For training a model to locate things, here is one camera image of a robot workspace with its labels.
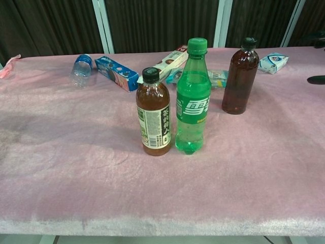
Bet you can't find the green soda bottle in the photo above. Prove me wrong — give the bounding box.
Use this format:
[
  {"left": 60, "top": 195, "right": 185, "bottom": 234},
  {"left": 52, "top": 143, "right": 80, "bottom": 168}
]
[{"left": 175, "top": 37, "right": 213, "bottom": 155}]

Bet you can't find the blue cookie box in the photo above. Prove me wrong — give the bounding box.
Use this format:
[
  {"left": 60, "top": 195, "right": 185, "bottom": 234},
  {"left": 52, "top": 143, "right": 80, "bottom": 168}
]
[{"left": 94, "top": 55, "right": 140, "bottom": 93}]

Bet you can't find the dark pleated curtain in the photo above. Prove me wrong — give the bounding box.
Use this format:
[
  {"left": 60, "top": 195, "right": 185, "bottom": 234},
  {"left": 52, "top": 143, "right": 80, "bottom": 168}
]
[
  {"left": 288, "top": 0, "right": 325, "bottom": 48},
  {"left": 0, "top": 0, "right": 104, "bottom": 66},
  {"left": 105, "top": 0, "right": 220, "bottom": 54},
  {"left": 225, "top": 0, "right": 298, "bottom": 49}
]

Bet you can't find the light blue snack packet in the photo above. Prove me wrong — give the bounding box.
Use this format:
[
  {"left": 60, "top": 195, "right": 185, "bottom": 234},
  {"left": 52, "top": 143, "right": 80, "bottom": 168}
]
[{"left": 166, "top": 68, "right": 229, "bottom": 89}]

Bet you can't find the empty clear water bottle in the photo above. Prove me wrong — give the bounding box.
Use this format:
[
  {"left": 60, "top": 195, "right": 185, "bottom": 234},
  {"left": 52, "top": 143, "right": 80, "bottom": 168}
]
[{"left": 70, "top": 53, "right": 93, "bottom": 89}]

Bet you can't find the amber tea bottle white label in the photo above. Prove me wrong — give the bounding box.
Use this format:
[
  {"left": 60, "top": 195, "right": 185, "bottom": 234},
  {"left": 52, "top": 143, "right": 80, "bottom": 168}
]
[{"left": 136, "top": 67, "right": 172, "bottom": 157}]

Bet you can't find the small white blue box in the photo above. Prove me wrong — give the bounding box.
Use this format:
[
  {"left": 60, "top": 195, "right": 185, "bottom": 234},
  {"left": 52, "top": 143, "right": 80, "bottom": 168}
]
[{"left": 257, "top": 52, "right": 289, "bottom": 75}]

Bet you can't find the white frame post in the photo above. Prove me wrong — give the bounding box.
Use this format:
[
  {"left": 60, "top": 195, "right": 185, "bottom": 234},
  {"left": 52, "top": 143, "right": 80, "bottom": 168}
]
[
  {"left": 212, "top": 0, "right": 234, "bottom": 49},
  {"left": 281, "top": 0, "right": 307, "bottom": 48},
  {"left": 91, "top": 0, "right": 115, "bottom": 54}
]

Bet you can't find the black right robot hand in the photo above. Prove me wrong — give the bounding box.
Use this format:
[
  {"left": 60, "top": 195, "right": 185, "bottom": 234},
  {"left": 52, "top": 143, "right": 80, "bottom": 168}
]
[{"left": 307, "top": 30, "right": 325, "bottom": 86}]

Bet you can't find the dark brown unlabelled bottle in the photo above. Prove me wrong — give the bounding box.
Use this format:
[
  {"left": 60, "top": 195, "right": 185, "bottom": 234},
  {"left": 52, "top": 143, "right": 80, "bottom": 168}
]
[{"left": 221, "top": 37, "right": 261, "bottom": 115}]

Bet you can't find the white chocolate biscuit box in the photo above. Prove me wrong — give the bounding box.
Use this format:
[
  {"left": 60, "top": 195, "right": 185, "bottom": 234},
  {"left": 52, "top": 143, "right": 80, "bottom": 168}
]
[{"left": 137, "top": 45, "right": 190, "bottom": 84}]

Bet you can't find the pink plush table cloth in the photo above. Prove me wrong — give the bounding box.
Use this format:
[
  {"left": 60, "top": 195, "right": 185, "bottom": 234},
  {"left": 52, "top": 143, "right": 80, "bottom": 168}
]
[{"left": 0, "top": 46, "right": 325, "bottom": 237}]

